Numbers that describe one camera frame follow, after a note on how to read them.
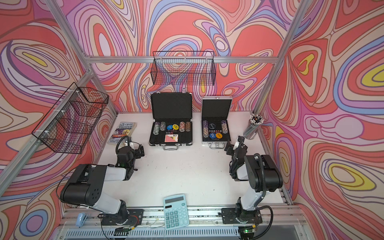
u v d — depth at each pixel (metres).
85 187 0.45
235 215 0.73
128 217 0.73
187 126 1.08
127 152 0.72
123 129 1.07
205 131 1.04
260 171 0.45
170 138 1.02
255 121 0.91
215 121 1.12
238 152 0.69
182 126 1.06
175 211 0.73
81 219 0.71
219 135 1.04
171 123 1.05
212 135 1.04
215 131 1.05
